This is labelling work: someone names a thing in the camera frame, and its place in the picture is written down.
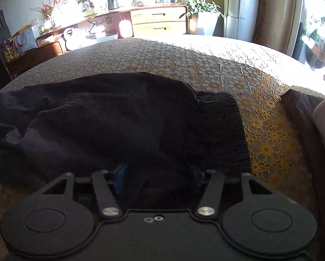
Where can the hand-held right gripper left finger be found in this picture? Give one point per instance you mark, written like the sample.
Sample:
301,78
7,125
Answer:
120,178

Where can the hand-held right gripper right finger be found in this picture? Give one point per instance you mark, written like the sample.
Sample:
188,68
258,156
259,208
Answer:
199,180

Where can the dark navy pants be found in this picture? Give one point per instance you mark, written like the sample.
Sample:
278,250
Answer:
111,127

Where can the gold floral patterned cover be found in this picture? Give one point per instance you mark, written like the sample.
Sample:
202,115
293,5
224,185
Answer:
233,73

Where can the brown cushion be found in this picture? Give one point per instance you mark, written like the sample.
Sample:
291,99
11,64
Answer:
298,119

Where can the white round ornament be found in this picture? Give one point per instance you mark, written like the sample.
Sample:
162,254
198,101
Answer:
71,39

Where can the low dark wooden cabinet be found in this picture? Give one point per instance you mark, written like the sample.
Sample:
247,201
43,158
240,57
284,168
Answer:
34,57

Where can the pale pink lantern lamp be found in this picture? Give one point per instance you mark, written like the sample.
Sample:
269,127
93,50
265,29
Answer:
125,28

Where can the light wooden drawer cabinet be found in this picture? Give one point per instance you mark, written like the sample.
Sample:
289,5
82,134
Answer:
157,19

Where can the white gift bag red print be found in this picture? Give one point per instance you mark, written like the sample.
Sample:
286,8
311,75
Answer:
28,40

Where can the snack jar purple lid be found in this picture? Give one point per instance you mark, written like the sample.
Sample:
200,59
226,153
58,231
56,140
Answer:
10,51

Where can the green potted plant white pot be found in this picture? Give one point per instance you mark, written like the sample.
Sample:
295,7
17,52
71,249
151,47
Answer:
200,5

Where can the grey kettle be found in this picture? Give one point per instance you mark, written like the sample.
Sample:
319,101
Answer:
112,1

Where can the framed photo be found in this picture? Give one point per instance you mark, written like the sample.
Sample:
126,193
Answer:
85,4

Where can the white tower air conditioner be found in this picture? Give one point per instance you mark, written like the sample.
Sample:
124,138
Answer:
241,8

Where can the red flower arrangement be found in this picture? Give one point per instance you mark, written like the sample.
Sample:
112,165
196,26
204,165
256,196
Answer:
49,9

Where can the beige curtain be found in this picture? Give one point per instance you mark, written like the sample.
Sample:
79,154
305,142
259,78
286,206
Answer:
279,13

